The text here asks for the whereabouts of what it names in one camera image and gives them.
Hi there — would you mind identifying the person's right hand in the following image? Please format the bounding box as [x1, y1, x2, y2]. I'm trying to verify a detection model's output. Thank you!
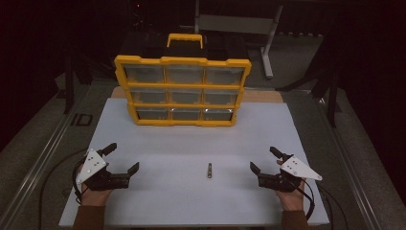
[277, 180, 307, 212]

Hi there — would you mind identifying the white metal desk frame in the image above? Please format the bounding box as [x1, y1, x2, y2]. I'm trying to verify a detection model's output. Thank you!
[193, 0, 284, 80]

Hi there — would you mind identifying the left hand-held gripper black cable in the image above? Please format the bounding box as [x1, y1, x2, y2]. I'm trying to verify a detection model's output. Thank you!
[72, 157, 86, 205]

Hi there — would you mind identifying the aluminium rail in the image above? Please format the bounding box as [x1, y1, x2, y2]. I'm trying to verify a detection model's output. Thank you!
[0, 84, 94, 230]
[314, 95, 383, 230]

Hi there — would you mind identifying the single clear plastic drawer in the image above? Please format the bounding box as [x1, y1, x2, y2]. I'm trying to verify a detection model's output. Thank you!
[204, 66, 245, 86]

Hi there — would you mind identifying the hand-held gripper black cable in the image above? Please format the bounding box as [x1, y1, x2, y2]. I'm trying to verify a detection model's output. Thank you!
[293, 178, 316, 221]
[72, 157, 86, 205]

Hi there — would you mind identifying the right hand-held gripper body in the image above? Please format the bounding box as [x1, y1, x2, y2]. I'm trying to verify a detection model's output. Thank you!
[258, 155, 324, 193]

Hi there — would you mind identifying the grid of clear drawers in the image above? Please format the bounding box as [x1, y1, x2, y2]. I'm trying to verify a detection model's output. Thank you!
[123, 64, 239, 122]

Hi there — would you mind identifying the tan wooden board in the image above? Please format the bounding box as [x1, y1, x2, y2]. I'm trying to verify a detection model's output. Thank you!
[110, 85, 284, 104]

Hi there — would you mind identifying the person's left hand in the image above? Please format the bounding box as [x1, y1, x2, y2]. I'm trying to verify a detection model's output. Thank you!
[79, 183, 113, 207]

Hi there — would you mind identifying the thin black cable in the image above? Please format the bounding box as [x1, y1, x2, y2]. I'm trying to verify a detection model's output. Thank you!
[37, 147, 89, 230]
[317, 184, 350, 230]

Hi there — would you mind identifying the yellow black drawer organizer cabinet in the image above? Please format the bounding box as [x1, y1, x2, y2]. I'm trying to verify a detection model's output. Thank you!
[114, 32, 253, 127]

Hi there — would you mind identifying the white table board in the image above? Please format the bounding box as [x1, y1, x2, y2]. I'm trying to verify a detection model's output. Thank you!
[58, 98, 329, 227]

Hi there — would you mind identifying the black metal stand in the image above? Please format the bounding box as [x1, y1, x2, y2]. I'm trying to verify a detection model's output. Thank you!
[276, 68, 342, 128]
[62, 57, 94, 115]

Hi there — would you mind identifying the right hand-held gripper black cable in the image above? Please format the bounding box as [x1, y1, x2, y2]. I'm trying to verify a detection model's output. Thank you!
[293, 178, 316, 221]

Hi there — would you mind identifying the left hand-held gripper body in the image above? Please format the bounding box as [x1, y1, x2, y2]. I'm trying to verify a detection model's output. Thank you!
[76, 148, 131, 192]

